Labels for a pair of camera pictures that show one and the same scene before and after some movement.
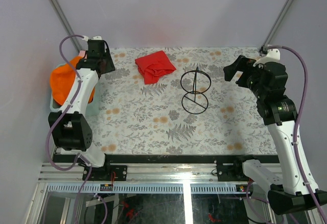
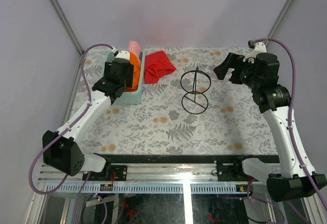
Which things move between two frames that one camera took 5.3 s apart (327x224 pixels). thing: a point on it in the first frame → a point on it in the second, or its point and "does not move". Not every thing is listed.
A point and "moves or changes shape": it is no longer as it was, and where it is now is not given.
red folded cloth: [153, 66] does not move
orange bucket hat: [61, 78] → [135, 60]
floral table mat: [196, 110] does not move
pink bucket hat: [82, 53] → [135, 48]
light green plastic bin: [93, 107] moves or changes shape
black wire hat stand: [195, 82] does not move
